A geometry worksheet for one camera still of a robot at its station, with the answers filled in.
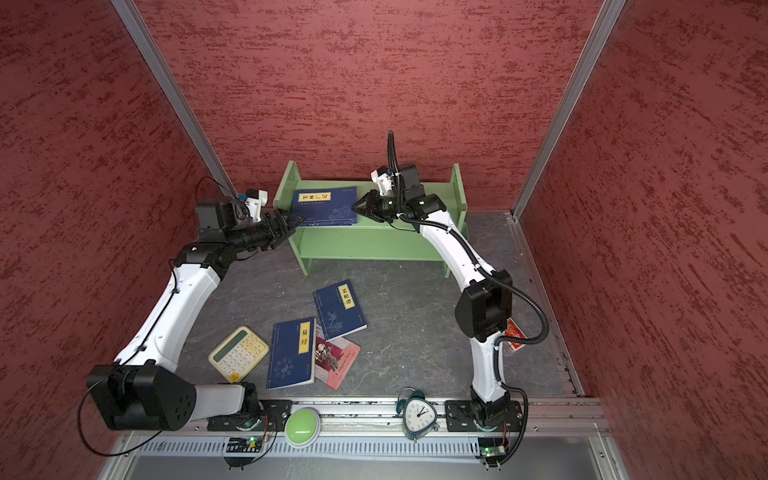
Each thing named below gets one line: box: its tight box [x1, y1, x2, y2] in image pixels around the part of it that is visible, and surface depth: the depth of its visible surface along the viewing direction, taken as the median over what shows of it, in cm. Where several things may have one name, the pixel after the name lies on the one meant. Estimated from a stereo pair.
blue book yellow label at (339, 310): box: [312, 279, 368, 342], surface depth 94 cm
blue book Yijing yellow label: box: [266, 317, 316, 390], surface depth 84 cm
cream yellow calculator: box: [208, 326, 270, 383], surface depth 84 cm
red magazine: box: [314, 336, 360, 390], surface depth 85 cm
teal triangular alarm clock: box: [396, 387, 440, 443], surface depth 73 cm
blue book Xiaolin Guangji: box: [291, 186, 358, 226], surface depth 85 cm
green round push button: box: [284, 407, 321, 449], surface depth 72 cm
